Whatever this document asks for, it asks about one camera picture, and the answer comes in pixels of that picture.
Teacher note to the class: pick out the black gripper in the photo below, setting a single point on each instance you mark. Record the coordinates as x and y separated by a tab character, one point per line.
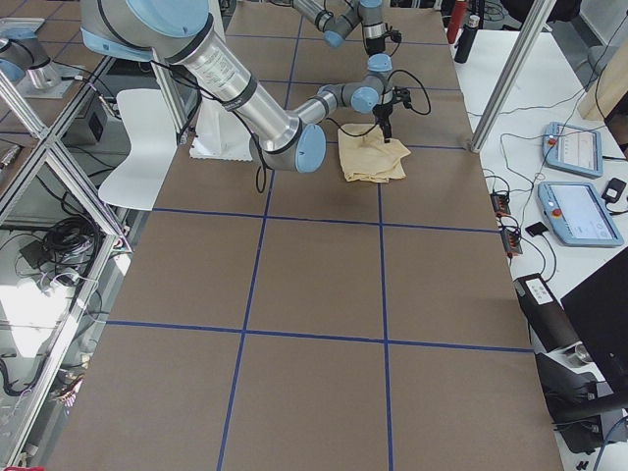
376	45
385	111

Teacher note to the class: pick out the beige long-sleeve printed shirt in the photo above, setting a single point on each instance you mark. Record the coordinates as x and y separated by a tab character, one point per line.
367	157

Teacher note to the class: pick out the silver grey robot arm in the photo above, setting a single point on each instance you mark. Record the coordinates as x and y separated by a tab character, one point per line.
366	14
183	34

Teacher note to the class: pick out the red bottle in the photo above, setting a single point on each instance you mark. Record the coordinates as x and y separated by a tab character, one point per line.
457	16

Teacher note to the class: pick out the black bottle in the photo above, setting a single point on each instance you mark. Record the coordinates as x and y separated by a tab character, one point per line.
466	39

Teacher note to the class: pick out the blue teach pendant far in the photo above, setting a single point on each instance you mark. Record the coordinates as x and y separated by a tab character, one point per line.
572	149

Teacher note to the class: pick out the blue teach pendant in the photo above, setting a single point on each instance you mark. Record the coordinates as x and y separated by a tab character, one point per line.
572	149
577	216

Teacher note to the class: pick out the blue teach pendant near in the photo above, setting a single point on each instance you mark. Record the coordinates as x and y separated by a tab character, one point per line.
577	216

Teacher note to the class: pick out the white plastic chair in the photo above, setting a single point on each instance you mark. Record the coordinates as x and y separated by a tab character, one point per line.
136	182

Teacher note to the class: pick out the black monitor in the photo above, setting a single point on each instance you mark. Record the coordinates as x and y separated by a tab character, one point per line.
597	310

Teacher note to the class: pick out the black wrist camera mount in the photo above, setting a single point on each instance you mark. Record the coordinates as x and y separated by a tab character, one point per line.
394	35
402	95

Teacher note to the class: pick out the aluminium frame post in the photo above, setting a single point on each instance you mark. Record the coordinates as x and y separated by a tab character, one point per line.
520	51

